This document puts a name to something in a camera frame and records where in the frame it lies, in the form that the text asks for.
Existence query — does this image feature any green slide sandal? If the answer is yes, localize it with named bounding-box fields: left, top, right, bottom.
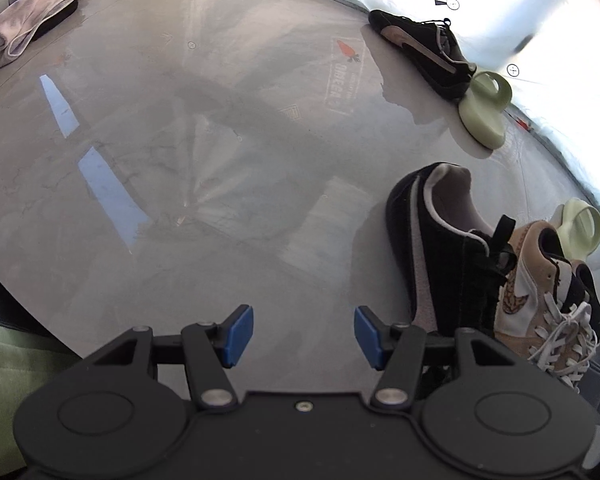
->
left=457, top=70, right=513, bottom=151
left=550, top=197, right=600, bottom=260

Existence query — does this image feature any black sneaker near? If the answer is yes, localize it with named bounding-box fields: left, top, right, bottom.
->
left=385, top=162, right=517, bottom=337

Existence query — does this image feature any black sneaker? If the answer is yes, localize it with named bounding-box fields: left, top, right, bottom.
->
left=385, top=162, right=517, bottom=337
left=368, top=10, right=477, bottom=101

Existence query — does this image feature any tan white laced sneaker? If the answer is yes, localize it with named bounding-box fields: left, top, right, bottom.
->
left=494, top=220, right=600, bottom=390

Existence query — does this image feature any grey slipper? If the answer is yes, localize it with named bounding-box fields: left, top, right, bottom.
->
left=579, top=351, right=600, bottom=414

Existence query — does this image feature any black sneaker far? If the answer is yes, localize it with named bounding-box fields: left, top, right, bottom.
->
left=368, top=10, right=477, bottom=101

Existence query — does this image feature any printed white curtain sheet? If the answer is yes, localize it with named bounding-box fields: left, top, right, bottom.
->
left=349, top=0, right=600, bottom=206

